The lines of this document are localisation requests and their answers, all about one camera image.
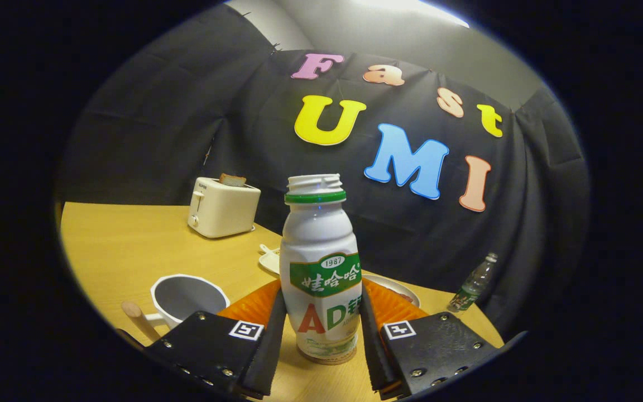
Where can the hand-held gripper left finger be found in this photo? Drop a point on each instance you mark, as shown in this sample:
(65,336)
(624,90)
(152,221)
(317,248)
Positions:
(271,346)

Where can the black backdrop cloth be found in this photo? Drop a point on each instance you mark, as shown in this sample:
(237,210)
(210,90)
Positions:
(159,123)

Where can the white divided snack tray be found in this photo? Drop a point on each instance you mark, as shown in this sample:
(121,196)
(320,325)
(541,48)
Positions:
(271,261)

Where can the red meat slices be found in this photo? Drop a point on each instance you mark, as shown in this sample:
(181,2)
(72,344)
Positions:
(405,296)

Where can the clear plastic water bottle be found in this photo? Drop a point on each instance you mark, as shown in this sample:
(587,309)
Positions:
(471,287)

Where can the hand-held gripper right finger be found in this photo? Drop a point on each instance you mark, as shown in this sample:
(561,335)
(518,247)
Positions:
(374,346)

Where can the white toaster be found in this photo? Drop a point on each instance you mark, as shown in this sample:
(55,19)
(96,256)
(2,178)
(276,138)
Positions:
(224,212)

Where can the slice of toast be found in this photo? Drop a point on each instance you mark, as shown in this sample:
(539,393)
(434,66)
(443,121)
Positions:
(232,180)

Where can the wooden table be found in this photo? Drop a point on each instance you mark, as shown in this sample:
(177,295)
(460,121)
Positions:
(132,240)

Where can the white round plate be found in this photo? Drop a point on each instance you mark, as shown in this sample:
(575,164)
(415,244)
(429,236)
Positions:
(394,281)

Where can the white juice bottle green label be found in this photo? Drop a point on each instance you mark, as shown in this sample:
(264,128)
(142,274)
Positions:
(321,234)

